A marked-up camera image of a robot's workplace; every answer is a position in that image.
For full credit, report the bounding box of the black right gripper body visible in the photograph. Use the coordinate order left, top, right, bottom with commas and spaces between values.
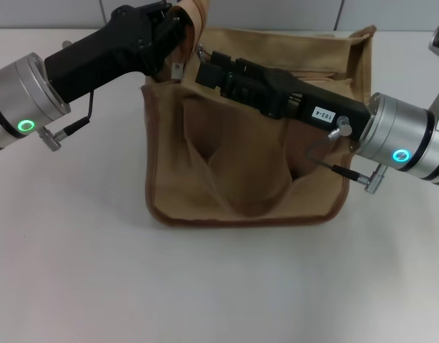
261, 69, 371, 144

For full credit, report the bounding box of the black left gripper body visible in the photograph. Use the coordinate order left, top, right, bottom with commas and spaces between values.
43, 4, 162, 101

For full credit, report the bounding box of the khaki canvas food bag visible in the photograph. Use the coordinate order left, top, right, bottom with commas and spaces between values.
139, 0, 378, 227

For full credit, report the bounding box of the left gripper cable with connector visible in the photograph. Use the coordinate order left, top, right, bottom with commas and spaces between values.
39, 89, 95, 153

